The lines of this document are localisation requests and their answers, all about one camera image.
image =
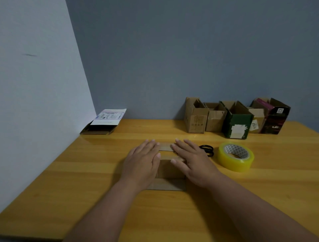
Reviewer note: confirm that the person's right hand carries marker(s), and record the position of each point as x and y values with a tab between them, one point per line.
197	164

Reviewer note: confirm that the person's left hand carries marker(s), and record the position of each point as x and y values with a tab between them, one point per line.
142	167

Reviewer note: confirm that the black scissors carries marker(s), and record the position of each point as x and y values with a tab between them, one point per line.
208	149

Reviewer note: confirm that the yellow tape roll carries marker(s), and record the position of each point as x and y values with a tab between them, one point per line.
236	159

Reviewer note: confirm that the plain brown carton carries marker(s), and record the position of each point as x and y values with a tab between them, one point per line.
197	119

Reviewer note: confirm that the brown carton with label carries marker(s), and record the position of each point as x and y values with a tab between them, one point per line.
214	119

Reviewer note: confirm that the green box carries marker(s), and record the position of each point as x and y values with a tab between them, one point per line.
236	119

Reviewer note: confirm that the black box white label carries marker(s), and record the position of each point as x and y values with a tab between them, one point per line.
104	119

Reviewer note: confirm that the small brown cardboard box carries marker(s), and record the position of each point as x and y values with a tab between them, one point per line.
256	119

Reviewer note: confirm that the pink and black carton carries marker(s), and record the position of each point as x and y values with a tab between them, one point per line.
275	117

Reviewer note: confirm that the person's right forearm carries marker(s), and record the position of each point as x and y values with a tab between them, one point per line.
256	212

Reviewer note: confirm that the person's left forearm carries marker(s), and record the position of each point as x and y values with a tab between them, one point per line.
104	217

